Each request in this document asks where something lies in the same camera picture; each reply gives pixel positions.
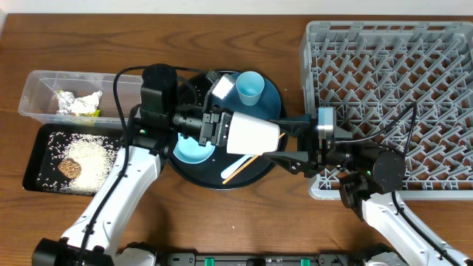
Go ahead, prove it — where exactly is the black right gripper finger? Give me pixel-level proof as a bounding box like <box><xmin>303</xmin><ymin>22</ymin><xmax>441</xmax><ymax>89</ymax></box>
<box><xmin>262</xmin><ymin>151</ymin><xmax>309</xmax><ymax>174</ymax></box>
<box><xmin>269</xmin><ymin>114</ymin><xmax>311</xmax><ymax>137</ymax></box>

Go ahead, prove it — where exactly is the pink cup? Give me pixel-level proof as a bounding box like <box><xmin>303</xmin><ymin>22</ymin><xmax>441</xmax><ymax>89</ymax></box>
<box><xmin>226</xmin><ymin>112</ymin><xmax>280</xmax><ymax>155</ymax></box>

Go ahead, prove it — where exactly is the light blue bowl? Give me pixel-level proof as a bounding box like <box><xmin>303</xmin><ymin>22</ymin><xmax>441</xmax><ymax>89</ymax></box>
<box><xmin>173</xmin><ymin>134</ymin><xmax>215</xmax><ymax>164</ymax></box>

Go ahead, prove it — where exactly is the light blue cup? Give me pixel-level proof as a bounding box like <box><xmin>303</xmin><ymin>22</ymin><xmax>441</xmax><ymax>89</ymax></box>
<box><xmin>236</xmin><ymin>71</ymin><xmax>265</xmax><ymax>106</ymax></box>

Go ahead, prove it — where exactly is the brown cookie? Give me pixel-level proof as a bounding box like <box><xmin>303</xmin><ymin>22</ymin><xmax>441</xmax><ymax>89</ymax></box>
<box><xmin>58</xmin><ymin>158</ymin><xmax>82</xmax><ymax>180</ymax></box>

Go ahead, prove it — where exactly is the foil snack wrapper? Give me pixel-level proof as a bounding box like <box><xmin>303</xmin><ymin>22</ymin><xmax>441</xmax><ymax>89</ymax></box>
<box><xmin>54</xmin><ymin>90</ymin><xmax>101</xmax><ymax>117</ymax></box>

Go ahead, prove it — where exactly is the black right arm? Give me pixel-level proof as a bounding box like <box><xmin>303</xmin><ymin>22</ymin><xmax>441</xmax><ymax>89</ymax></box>
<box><xmin>263</xmin><ymin>115</ymin><xmax>472</xmax><ymax>265</ymax></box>

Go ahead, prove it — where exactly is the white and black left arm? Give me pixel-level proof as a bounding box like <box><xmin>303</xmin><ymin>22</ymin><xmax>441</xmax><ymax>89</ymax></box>
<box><xmin>32</xmin><ymin>64</ymin><xmax>235</xmax><ymax>266</ymax></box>

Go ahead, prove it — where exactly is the grey dishwasher rack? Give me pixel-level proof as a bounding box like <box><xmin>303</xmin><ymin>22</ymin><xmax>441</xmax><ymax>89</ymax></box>
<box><xmin>299</xmin><ymin>21</ymin><xmax>472</xmax><ymax>200</ymax></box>

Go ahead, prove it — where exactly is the dark blue plate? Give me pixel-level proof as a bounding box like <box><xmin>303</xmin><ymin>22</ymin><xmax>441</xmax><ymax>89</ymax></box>
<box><xmin>211</xmin><ymin>72</ymin><xmax>281</xmax><ymax>120</ymax></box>

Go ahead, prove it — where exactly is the round black tray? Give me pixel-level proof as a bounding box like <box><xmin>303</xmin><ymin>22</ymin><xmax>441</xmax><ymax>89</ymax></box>
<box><xmin>166</xmin><ymin>69</ymin><xmax>290</xmax><ymax>191</ymax></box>

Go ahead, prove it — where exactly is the light blue plastic knife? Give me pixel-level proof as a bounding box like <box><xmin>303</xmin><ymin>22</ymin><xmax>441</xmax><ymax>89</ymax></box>
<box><xmin>220</xmin><ymin>154</ymin><xmax>253</xmax><ymax>180</ymax></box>

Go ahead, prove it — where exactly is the wooden chopstick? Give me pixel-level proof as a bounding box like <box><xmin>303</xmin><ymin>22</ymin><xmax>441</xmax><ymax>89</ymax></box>
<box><xmin>221</xmin><ymin>132</ymin><xmax>286</xmax><ymax>185</ymax></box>

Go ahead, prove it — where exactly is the spilled white rice pile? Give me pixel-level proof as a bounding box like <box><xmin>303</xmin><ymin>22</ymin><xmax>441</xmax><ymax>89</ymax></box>
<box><xmin>35</xmin><ymin>132</ymin><xmax>120</xmax><ymax>196</ymax></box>

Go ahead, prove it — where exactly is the black rectangular tray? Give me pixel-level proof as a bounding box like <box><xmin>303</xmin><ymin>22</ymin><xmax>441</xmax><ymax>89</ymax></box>
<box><xmin>23</xmin><ymin>123</ymin><xmax>122</xmax><ymax>192</ymax></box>

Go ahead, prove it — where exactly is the clear plastic bin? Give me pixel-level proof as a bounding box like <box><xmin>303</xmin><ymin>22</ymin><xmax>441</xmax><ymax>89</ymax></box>
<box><xmin>18</xmin><ymin>70</ymin><xmax>121</xmax><ymax>129</ymax></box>

